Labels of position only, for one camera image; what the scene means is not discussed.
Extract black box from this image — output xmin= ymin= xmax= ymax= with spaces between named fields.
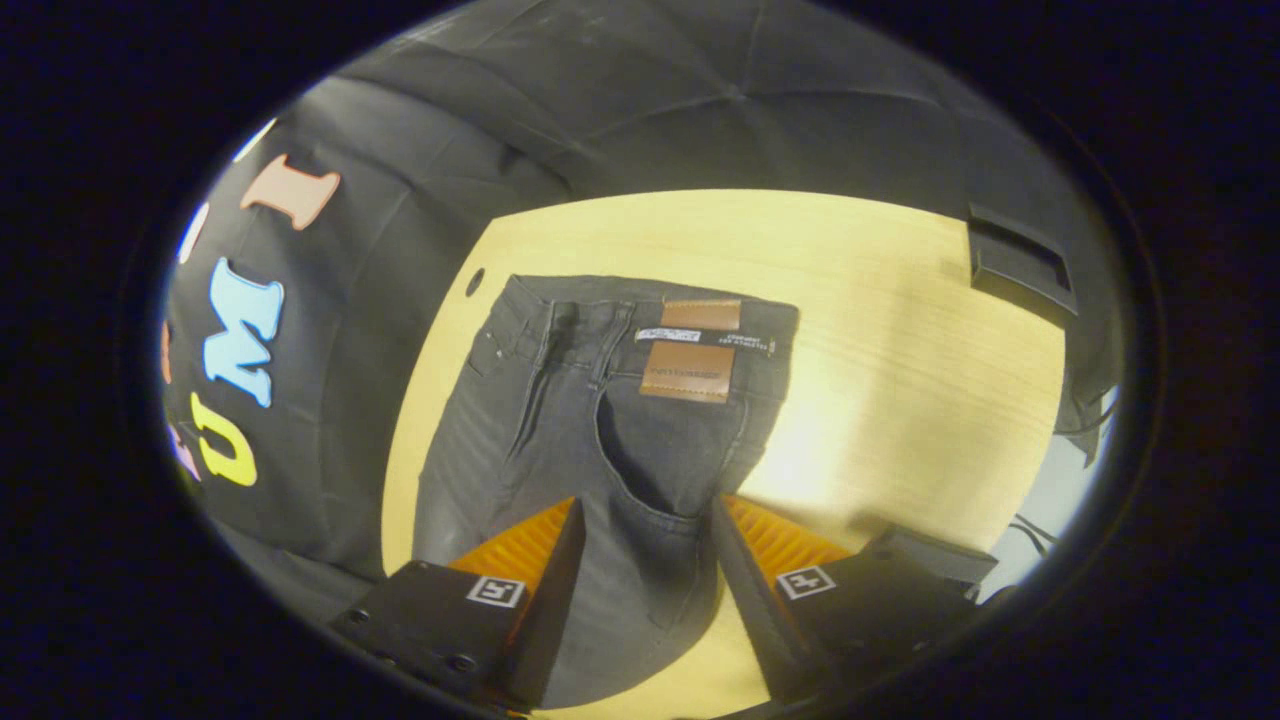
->
xmin=966 ymin=203 xmax=1081 ymax=318

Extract dark grey jeans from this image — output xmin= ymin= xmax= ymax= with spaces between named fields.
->
xmin=412 ymin=273 xmax=801 ymax=711

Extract black backdrop cloth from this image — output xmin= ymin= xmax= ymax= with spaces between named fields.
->
xmin=160 ymin=0 xmax=1126 ymax=601

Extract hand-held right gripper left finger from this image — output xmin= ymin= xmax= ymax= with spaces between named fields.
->
xmin=330 ymin=497 xmax=588 ymax=713

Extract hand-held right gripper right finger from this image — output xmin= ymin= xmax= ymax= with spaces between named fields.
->
xmin=708 ymin=495 xmax=986 ymax=703

